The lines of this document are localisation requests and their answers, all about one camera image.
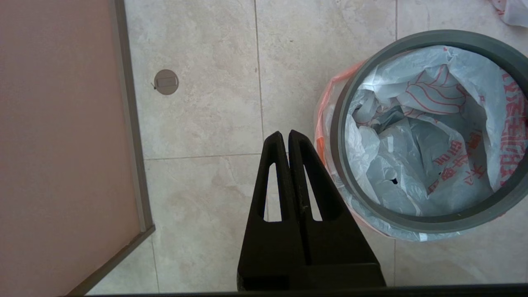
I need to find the white drawstring trash bag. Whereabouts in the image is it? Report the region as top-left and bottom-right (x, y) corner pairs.
(314, 45), (528, 243)
(490, 0), (528, 28)

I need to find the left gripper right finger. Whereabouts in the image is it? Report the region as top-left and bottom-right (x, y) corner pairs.
(288, 130), (386, 288)

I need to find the grey bin rim ring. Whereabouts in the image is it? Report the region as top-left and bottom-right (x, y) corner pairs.
(330, 30), (528, 234)

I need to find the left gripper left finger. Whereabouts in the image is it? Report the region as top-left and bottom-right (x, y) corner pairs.
(237, 131), (306, 291)

